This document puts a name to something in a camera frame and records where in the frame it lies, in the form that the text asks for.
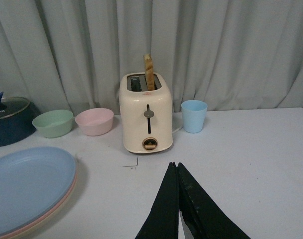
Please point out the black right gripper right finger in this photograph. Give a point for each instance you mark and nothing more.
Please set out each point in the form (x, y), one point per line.
(201, 214)

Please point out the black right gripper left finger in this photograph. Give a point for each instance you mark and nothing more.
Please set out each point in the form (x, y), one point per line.
(162, 221)

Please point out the cream plate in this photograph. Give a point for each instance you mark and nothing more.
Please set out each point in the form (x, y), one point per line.
(42, 227)

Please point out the blue plate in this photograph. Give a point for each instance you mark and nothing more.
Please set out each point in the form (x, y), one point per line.
(33, 184)

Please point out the light blue cup right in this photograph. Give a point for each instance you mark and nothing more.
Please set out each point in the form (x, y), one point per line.
(193, 115)

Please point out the cream toaster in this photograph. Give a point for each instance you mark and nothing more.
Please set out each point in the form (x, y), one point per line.
(146, 115)

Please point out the pink bowl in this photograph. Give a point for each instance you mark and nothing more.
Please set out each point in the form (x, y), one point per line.
(95, 122)

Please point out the green bowl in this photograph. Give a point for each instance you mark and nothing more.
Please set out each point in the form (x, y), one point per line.
(55, 123)

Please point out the bread slice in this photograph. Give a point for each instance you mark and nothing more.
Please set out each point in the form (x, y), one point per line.
(149, 73)

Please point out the dark blue saucepan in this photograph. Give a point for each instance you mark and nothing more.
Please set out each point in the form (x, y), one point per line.
(19, 126)

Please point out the grey curtain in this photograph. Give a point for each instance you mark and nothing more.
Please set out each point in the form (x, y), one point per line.
(232, 54)

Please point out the glass pot lid blue knob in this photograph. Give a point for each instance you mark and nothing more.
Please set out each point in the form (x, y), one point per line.
(10, 106)

